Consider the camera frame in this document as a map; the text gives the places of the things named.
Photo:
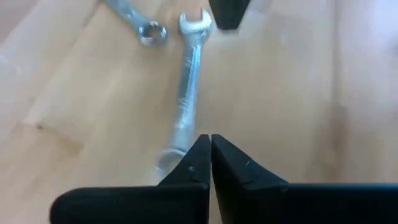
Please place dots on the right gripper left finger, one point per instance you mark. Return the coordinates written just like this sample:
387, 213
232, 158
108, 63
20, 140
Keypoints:
133, 205

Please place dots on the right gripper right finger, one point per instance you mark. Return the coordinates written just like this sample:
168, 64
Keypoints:
295, 203

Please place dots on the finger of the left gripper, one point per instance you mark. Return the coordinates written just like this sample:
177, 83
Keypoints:
229, 14

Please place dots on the large chrome combination wrench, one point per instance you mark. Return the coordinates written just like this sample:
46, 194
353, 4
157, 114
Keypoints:
188, 93

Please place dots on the medium chrome combination wrench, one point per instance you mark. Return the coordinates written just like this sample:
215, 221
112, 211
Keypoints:
127, 11

